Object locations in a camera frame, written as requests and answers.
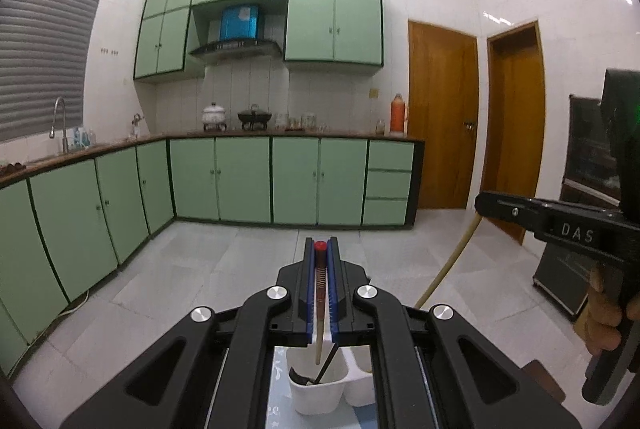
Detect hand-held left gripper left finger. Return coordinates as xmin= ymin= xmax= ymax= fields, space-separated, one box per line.
xmin=60 ymin=236 xmax=322 ymax=429

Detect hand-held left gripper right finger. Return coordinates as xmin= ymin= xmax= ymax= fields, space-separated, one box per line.
xmin=326 ymin=236 xmax=581 ymax=429

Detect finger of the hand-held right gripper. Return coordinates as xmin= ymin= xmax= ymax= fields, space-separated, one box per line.
xmin=475 ymin=190 xmax=541 ymax=235

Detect red-tipped wooden chopstick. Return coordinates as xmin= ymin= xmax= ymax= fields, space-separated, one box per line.
xmin=312 ymin=240 xmax=328 ymax=365

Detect black spoon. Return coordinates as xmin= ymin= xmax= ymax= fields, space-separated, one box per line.
xmin=290 ymin=344 xmax=346 ymax=386

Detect white two-compartment utensil holder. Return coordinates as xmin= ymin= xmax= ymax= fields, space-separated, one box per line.
xmin=289 ymin=331 xmax=376 ymax=415

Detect person's right hand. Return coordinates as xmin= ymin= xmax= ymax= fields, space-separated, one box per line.
xmin=586 ymin=260 xmax=628 ymax=357

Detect black glass-front cabinet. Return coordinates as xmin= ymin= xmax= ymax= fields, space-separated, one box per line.
xmin=531 ymin=94 xmax=631 ymax=322

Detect green drawer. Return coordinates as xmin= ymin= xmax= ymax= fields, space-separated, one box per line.
xmin=366 ymin=171 xmax=412 ymax=198
xmin=367 ymin=141 xmax=415 ymax=170
xmin=363 ymin=199 xmax=410 ymax=226

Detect light blue printed mat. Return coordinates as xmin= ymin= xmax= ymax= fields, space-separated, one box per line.
xmin=265 ymin=346 xmax=381 ymax=429

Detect green base cabinets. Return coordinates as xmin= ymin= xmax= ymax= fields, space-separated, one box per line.
xmin=0 ymin=135 xmax=426 ymax=377

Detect red thermos flask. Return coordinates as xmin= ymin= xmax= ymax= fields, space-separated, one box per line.
xmin=389 ymin=93 xmax=410 ymax=137

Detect black wok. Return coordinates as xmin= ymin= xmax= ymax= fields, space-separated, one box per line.
xmin=237 ymin=105 xmax=273 ymax=131

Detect white cooking pot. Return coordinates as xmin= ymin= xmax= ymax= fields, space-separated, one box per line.
xmin=202 ymin=103 xmax=228 ymax=131

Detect black range hood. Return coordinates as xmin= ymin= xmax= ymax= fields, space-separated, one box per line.
xmin=189 ymin=39 xmax=283 ymax=60

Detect blue hood chimney cover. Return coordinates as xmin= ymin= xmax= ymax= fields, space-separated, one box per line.
xmin=220 ymin=4 xmax=262 ymax=42

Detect metal kitchen faucet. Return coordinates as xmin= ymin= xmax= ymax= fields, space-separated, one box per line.
xmin=49 ymin=96 xmax=71 ymax=154

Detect grey window blind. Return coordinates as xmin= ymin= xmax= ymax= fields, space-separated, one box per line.
xmin=0 ymin=0 xmax=110 ymax=144

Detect wooden door with frame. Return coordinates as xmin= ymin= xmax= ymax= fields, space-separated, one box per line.
xmin=481 ymin=21 xmax=546 ymax=246

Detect floor cable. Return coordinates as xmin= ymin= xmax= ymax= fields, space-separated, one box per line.
xmin=30 ymin=289 xmax=91 ymax=345

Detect green wall cabinets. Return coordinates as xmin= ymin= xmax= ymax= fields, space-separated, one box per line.
xmin=132 ymin=0 xmax=386 ymax=84

